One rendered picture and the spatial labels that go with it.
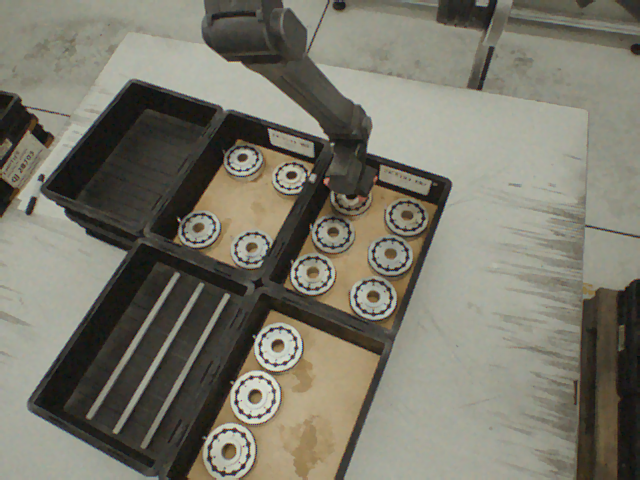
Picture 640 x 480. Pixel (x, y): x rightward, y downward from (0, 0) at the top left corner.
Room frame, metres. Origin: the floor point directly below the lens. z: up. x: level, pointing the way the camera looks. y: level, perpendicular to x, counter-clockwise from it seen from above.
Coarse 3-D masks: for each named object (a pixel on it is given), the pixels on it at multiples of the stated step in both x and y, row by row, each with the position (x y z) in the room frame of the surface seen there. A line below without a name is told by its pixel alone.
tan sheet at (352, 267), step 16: (384, 192) 0.61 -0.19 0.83; (432, 208) 0.55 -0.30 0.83; (352, 224) 0.53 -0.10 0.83; (368, 224) 0.52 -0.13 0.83; (368, 240) 0.48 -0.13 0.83; (416, 240) 0.46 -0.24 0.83; (352, 256) 0.44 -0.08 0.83; (416, 256) 0.42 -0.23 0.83; (336, 272) 0.41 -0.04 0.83; (352, 272) 0.40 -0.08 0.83; (368, 272) 0.40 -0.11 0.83; (288, 288) 0.38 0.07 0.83; (336, 288) 0.37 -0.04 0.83; (400, 288) 0.35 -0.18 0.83; (336, 304) 0.33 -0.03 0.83
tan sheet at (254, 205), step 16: (272, 160) 0.75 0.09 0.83; (224, 176) 0.71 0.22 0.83; (208, 192) 0.67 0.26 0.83; (224, 192) 0.66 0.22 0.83; (240, 192) 0.66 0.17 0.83; (256, 192) 0.65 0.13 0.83; (272, 192) 0.65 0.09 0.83; (208, 208) 0.62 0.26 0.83; (224, 208) 0.62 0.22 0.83; (240, 208) 0.61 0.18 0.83; (256, 208) 0.61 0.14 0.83; (272, 208) 0.60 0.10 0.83; (288, 208) 0.59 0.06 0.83; (224, 224) 0.57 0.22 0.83; (240, 224) 0.56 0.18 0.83; (256, 224) 0.56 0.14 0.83; (272, 224) 0.55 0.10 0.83; (176, 240) 0.54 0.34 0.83; (224, 240) 0.53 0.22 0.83; (224, 256) 0.48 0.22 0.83
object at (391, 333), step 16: (384, 160) 0.63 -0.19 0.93; (320, 176) 0.61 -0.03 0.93; (432, 176) 0.57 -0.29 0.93; (448, 192) 0.53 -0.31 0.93; (304, 208) 0.53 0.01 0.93; (432, 224) 0.45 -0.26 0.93; (288, 240) 0.45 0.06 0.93; (272, 272) 0.38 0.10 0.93; (416, 272) 0.35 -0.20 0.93; (272, 288) 0.35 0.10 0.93; (320, 304) 0.30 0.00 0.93; (352, 320) 0.26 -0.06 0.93; (368, 320) 0.26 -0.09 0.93; (400, 320) 0.25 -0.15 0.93
